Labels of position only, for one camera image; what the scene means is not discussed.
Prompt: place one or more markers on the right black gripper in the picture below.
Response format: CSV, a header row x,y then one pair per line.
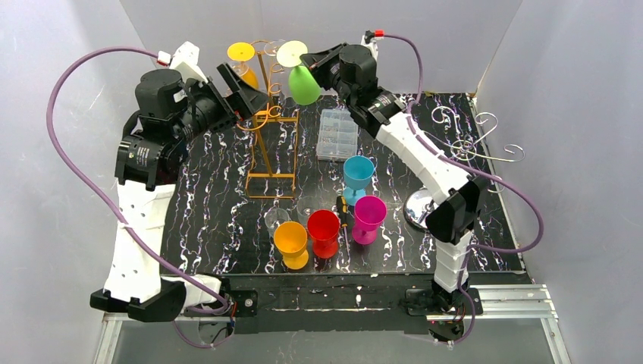
x,y
325,65

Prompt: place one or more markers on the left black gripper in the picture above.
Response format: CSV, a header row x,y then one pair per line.
x,y
224,94

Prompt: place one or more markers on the green plastic wine glass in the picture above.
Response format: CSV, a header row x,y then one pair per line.
x,y
302,85

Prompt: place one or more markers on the gold wire glass rack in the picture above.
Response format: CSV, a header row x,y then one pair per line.
x,y
263,160

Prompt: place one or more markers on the blue plastic wine glass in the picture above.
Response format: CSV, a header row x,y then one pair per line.
x,y
357,175

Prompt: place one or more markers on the clear tumbler glass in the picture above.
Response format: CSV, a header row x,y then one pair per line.
x,y
274,218
306,206

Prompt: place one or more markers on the orange plastic wine glass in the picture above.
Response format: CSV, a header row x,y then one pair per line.
x,y
291,240

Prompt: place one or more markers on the red plastic wine glass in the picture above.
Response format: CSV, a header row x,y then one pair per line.
x,y
323,227

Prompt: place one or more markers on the magenta plastic wine glass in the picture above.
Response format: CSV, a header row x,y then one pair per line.
x,y
369,214

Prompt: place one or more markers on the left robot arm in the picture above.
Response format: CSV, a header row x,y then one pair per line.
x,y
174,108

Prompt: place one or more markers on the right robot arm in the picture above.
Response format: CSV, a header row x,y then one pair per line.
x,y
351,71

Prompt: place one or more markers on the yellow foot orange glass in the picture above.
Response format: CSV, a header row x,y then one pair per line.
x,y
240,53

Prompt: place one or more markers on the clear plastic compartment box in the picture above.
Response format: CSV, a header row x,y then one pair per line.
x,y
337,135

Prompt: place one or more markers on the yellow black screwdriver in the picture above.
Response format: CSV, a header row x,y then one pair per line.
x,y
342,213

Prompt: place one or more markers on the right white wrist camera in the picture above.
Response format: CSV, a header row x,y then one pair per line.
x,y
369,40

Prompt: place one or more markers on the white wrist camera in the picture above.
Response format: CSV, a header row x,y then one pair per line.
x,y
185,61
369,40

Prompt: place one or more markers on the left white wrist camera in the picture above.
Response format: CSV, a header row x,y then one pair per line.
x,y
185,61

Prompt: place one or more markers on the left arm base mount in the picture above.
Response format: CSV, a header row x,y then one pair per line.
x,y
236,304

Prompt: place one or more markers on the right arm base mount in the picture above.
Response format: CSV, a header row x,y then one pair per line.
x,y
445,312

